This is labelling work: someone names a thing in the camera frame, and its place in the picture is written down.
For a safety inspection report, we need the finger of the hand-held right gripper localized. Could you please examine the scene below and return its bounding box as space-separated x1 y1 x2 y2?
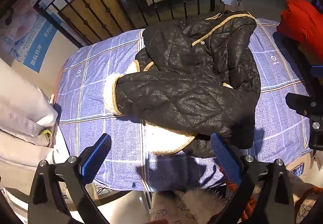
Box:
310 64 323 93
286 92 323 150

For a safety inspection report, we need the light grey cloth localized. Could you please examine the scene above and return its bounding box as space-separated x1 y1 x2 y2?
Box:
0 57 60 179

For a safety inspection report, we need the wall poster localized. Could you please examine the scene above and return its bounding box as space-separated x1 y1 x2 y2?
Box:
0 0 62 73

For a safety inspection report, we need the red padded cloth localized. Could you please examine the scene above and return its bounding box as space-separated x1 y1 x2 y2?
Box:
278 0 323 50

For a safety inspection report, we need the wooden board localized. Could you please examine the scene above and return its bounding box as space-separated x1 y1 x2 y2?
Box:
59 0 137 43

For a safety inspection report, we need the black quilted fur-lined jacket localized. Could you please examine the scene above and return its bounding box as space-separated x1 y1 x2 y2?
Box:
103 11 261 157

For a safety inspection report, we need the brown paper bag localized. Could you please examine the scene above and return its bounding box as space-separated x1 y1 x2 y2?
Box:
219 0 244 12

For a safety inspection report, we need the patterned fur-trimmed coat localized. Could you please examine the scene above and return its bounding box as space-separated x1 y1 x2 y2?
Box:
150 184 253 224

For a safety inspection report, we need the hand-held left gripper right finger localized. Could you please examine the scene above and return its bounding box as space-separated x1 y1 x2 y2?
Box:
210 133 296 224

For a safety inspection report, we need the blue plaid bed sheet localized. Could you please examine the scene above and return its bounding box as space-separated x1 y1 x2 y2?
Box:
54 18 312 192

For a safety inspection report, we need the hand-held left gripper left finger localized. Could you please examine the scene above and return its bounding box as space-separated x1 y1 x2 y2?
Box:
28 133 113 224

